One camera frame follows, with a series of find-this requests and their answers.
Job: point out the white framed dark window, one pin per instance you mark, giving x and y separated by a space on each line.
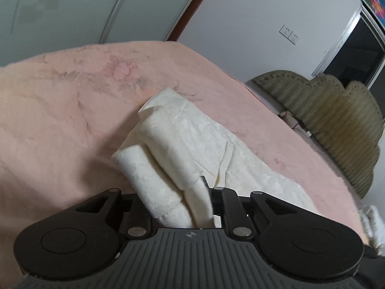
355 51

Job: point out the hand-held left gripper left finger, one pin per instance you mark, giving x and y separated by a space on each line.
135 216

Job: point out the pink floral blanket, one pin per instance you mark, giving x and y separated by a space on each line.
60 126

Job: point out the white wall socket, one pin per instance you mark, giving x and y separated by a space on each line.
293 37
284 30

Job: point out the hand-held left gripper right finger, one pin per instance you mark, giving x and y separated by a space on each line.
231 213

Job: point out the white pants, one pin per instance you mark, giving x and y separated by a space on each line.
180 132

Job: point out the floral frosted wardrobe door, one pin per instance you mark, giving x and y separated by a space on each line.
75 9

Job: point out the olive padded headboard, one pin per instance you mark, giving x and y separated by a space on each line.
340 111

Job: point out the brown wooden wardrobe frame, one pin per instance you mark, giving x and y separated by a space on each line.
192 9

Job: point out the crumpled white cloth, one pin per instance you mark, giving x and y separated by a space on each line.
371 225

